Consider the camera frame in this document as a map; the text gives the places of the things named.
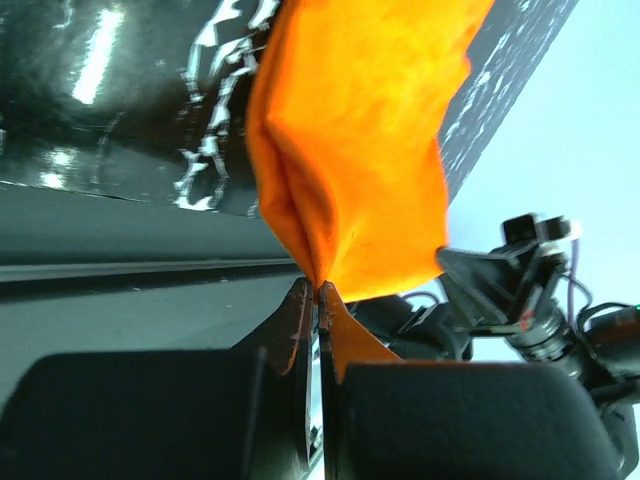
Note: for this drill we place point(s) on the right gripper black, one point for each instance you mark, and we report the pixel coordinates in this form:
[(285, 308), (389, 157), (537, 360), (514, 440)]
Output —
[(482, 291)]

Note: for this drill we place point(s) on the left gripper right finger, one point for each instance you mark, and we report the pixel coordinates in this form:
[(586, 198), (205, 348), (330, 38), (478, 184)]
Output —
[(388, 418)]

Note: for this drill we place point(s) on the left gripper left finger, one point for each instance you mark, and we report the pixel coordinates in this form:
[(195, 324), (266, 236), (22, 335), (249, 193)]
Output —
[(239, 413)]

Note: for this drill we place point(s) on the orange t shirt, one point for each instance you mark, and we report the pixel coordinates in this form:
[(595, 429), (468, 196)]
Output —
[(342, 130)]

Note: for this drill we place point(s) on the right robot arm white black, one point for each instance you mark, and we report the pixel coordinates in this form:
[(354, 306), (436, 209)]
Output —
[(609, 332)]

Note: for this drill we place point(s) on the black marbled table mat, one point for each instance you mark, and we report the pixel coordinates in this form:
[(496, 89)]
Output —
[(146, 101)]

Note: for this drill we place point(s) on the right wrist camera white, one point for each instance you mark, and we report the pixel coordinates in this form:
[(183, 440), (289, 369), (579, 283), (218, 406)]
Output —
[(529, 228)]

